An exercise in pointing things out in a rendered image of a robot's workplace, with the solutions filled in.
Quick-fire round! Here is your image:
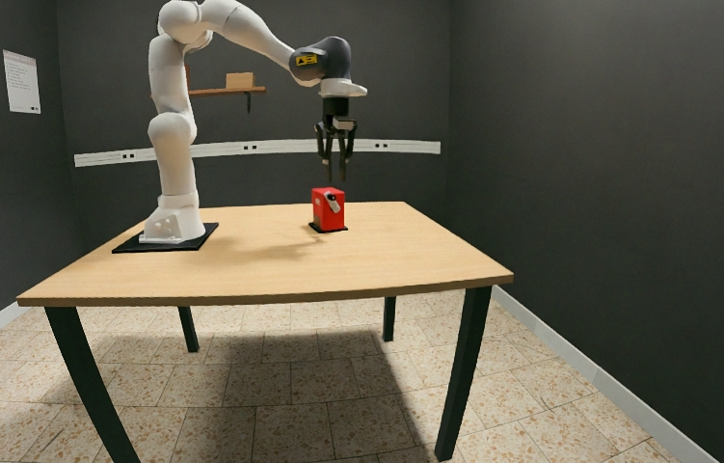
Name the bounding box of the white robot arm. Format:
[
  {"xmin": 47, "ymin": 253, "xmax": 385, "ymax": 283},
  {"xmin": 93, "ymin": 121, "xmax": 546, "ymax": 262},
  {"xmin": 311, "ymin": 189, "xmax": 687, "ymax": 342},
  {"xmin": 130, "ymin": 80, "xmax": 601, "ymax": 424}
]
[{"xmin": 139, "ymin": 0, "xmax": 367, "ymax": 243}]

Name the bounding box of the red pencil sharpener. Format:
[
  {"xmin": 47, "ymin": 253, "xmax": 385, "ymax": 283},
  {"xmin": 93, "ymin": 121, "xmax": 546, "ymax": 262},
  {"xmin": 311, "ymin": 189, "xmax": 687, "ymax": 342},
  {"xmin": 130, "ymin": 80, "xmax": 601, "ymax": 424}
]
[{"xmin": 308, "ymin": 188, "xmax": 349, "ymax": 233}]

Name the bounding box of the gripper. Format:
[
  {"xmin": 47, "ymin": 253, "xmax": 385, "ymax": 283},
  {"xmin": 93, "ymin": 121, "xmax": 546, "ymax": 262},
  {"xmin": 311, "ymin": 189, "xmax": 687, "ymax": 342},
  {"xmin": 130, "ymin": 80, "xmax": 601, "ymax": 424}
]
[{"xmin": 313, "ymin": 97, "xmax": 358, "ymax": 182}]

